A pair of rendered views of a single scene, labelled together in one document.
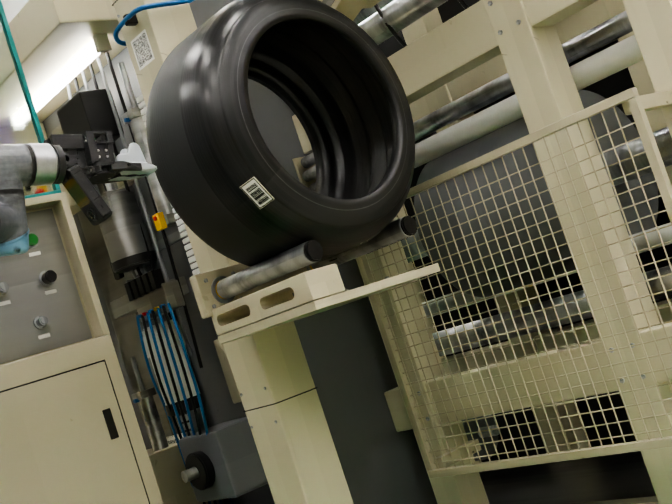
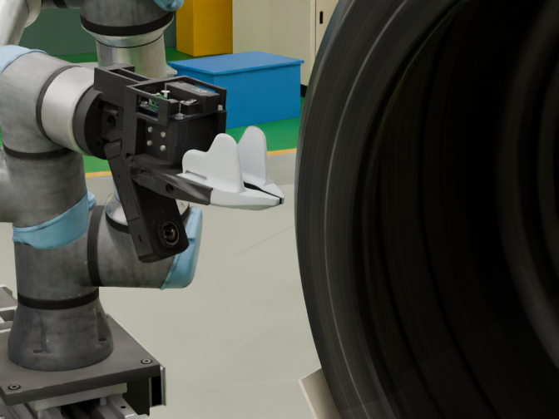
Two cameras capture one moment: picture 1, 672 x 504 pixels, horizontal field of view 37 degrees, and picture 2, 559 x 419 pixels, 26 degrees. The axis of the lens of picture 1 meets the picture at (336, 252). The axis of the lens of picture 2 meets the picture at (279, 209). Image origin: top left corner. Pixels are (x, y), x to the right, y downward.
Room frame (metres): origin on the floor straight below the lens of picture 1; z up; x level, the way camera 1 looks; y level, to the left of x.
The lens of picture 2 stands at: (1.80, -0.65, 1.41)
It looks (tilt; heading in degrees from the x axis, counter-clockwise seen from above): 16 degrees down; 82
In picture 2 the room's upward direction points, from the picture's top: straight up
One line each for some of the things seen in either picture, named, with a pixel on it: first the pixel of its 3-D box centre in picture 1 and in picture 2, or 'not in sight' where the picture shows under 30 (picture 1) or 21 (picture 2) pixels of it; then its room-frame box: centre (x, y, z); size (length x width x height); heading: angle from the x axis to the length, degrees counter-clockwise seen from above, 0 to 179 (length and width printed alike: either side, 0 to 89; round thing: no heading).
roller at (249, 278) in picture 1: (265, 271); not in sight; (2.13, 0.15, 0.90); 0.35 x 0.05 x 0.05; 41
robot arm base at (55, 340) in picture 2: not in sight; (59, 318); (1.71, 1.01, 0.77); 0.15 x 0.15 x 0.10
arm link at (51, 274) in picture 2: not in sight; (60, 241); (1.72, 1.01, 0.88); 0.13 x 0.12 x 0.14; 167
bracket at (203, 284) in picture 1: (268, 277); not in sight; (2.36, 0.17, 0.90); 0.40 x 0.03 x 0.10; 131
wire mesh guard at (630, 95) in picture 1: (519, 309); not in sight; (2.27, -0.35, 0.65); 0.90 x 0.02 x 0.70; 41
